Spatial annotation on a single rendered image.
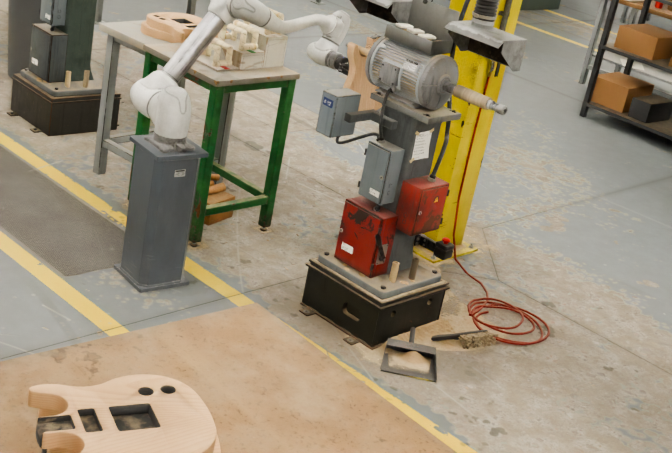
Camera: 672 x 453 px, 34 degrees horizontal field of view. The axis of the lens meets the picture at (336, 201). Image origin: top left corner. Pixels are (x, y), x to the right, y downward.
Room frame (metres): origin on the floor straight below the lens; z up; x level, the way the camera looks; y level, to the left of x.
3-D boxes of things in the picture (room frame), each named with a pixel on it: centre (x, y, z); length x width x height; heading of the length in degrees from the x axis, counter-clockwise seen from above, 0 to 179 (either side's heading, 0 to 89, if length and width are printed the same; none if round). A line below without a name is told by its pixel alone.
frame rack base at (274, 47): (5.82, 0.57, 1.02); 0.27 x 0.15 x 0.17; 49
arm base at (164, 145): (4.88, 0.81, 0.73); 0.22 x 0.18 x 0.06; 42
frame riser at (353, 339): (4.94, -0.27, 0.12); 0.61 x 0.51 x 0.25; 139
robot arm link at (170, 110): (4.90, 0.83, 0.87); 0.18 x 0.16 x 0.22; 44
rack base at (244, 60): (5.71, 0.67, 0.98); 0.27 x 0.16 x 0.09; 49
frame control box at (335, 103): (4.85, 0.00, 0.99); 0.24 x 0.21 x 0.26; 49
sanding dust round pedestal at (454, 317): (5.28, -0.34, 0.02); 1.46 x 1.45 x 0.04; 49
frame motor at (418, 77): (4.98, -0.22, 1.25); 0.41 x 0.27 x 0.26; 49
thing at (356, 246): (4.81, -0.17, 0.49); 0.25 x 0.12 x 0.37; 49
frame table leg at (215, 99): (5.34, 0.70, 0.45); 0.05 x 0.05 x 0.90; 49
